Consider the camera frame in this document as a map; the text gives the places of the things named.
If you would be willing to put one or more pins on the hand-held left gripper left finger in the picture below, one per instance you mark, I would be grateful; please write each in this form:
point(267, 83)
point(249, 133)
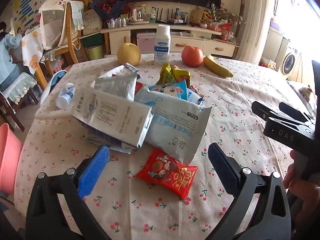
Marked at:
point(93, 172)

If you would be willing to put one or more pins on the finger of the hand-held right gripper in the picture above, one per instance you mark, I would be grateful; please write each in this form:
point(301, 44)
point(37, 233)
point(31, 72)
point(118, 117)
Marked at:
point(262, 111)
point(292, 111)

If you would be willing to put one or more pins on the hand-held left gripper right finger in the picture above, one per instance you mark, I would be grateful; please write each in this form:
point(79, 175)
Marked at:
point(225, 166)

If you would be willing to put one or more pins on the red cartoon snack packet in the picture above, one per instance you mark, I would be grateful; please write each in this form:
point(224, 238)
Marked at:
point(167, 172)

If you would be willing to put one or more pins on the white milk carton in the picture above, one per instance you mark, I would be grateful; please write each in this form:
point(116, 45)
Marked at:
point(110, 115)

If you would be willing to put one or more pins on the white wet wipes packet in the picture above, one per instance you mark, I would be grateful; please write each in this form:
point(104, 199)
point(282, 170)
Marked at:
point(175, 127)

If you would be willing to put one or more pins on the small white blue packet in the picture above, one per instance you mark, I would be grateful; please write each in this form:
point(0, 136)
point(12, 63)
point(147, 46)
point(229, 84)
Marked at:
point(196, 98)

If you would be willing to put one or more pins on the small clear water bottle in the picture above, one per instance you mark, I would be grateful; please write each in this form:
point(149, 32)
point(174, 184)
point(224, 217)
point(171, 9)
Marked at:
point(65, 96)

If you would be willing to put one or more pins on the pink plastic basin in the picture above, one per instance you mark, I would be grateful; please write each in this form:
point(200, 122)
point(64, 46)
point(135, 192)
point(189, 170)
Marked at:
point(10, 155)

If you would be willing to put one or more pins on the blue cartoon packet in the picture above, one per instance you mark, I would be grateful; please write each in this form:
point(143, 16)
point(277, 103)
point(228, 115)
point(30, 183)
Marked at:
point(170, 90)

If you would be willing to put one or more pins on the yellow green snack packet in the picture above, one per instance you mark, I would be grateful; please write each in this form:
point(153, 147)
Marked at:
point(173, 76)

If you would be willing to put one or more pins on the person's right hand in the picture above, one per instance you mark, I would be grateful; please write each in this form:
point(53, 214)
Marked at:
point(303, 192)

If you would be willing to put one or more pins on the cherry print tablecloth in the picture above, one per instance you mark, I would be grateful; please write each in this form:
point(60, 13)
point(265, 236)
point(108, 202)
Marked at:
point(237, 92)

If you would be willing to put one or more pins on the white washing machine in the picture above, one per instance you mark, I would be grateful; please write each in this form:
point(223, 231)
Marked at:
point(291, 62)

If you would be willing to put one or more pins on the yellow banana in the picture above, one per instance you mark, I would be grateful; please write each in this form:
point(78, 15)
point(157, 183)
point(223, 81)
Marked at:
point(217, 67)

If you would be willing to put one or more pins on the cream television cabinet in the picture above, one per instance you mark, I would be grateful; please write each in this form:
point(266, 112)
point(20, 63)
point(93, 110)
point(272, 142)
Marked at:
point(220, 46)

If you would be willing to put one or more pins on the cream curtain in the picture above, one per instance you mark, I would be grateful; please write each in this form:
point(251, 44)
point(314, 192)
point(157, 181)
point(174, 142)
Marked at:
point(255, 22)

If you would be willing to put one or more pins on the red apple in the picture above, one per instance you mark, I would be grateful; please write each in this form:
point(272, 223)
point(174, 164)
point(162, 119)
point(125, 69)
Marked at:
point(192, 56)

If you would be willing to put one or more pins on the blue chair cushion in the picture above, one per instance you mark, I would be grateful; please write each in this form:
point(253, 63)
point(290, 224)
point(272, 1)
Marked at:
point(53, 82)

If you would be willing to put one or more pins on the flower and red ornament display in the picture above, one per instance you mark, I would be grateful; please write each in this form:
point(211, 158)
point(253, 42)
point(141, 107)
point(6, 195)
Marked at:
point(222, 17)

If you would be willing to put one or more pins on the dark chair with lace cushion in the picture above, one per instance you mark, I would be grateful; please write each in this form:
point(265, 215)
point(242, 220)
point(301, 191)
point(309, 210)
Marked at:
point(17, 87)

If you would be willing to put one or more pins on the green waste bin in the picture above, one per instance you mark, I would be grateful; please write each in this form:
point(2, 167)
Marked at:
point(95, 52)

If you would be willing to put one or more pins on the large white milk bottle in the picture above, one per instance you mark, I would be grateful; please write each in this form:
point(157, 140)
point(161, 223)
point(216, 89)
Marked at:
point(162, 45)

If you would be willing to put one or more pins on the yellow pear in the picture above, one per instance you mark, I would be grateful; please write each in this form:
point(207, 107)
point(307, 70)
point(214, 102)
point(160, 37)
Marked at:
point(128, 53)

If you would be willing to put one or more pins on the pink storage box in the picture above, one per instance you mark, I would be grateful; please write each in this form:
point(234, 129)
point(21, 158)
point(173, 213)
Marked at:
point(146, 42)

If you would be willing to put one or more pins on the table with orange print cloth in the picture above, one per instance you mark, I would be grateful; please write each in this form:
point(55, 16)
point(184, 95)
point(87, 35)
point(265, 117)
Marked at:
point(31, 47)

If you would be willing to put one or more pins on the cardboard box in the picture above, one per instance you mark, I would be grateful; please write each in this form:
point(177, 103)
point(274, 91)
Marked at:
point(91, 22)

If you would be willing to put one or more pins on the wooden chair with white cloth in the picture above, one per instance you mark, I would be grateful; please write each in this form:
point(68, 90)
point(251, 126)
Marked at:
point(53, 25)

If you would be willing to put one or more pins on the white electric kettle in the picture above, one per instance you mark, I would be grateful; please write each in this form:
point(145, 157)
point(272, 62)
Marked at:
point(137, 16)

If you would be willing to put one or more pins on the dark blue flower bouquet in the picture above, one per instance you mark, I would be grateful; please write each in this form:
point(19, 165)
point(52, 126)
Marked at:
point(108, 6)

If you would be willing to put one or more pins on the colourful wall poster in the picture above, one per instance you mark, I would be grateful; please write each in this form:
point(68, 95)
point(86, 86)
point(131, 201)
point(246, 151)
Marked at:
point(26, 7)

